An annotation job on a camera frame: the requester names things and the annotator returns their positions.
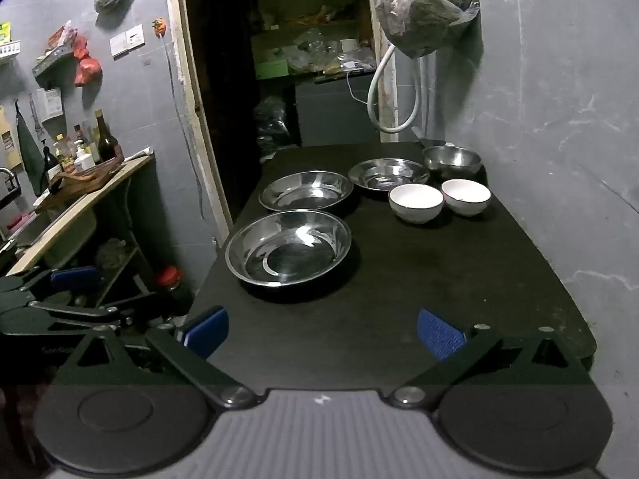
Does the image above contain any green box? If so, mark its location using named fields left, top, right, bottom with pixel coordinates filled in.
left=254, top=59, right=290, bottom=81

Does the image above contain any dark green towel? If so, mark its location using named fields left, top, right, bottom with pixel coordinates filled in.
left=16, top=109, right=47, bottom=196

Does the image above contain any speckled white red-rimmed bowl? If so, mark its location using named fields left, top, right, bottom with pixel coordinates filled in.
left=441, top=178, right=493, bottom=218

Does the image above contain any steel bowl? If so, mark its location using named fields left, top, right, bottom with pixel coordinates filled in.
left=423, top=145, right=483, bottom=178

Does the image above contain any red plastic bag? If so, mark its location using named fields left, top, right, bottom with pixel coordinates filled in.
left=73, top=35, right=103, bottom=87

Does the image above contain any red lid jar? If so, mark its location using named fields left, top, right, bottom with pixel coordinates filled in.
left=155, top=265, right=194, bottom=313

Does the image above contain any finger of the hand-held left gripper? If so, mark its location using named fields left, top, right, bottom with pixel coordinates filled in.
left=30, top=295, right=173, bottom=330
left=20, top=266, right=103, bottom=300

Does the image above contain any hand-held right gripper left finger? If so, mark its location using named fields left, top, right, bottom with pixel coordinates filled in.
left=60, top=306, right=261, bottom=413

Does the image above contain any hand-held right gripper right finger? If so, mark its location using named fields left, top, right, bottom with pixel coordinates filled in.
left=389, top=308, right=595, bottom=411

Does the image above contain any wooden kitchen counter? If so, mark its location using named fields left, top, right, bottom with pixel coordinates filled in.
left=6, top=154, right=155, bottom=276

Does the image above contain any wooden cutting board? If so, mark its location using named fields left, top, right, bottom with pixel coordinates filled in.
left=34, top=156, right=125, bottom=210

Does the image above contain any hanging plastic bag of greens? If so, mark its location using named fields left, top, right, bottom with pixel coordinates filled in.
left=376, top=0, right=481, bottom=59

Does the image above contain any dark plastic bag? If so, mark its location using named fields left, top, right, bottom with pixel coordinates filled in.
left=256, top=96, right=300, bottom=160

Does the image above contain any dark glass bottle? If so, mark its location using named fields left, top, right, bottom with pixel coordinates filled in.
left=94, top=110, right=119, bottom=163

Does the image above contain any white wall switch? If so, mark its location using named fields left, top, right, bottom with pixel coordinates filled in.
left=109, top=25, right=147, bottom=57

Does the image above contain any large steel plate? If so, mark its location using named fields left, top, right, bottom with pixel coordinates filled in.
left=224, top=209, right=353, bottom=289

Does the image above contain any wall rack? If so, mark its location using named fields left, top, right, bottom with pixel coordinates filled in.
left=32, top=42, right=81, bottom=85

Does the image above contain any white paper box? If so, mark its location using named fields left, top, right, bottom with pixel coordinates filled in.
left=36, top=87, right=64, bottom=121

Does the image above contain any white hose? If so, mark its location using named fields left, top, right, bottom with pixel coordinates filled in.
left=367, top=42, right=423, bottom=135

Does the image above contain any dark pump bottle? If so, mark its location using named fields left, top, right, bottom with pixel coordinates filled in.
left=42, top=139, right=64, bottom=193

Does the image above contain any hanging wooden board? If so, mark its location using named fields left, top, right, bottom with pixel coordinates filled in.
left=0, top=105, right=21, bottom=170

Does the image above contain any dark cabinet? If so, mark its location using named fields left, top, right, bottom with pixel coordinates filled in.
left=294, top=71, right=381, bottom=148

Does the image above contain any white sink basin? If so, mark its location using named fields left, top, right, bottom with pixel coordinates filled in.
left=42, top=208, right=99, bottom=267

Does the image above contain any metal faucet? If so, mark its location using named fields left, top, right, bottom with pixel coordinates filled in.
left=0, top=167, right=22, bottom=198

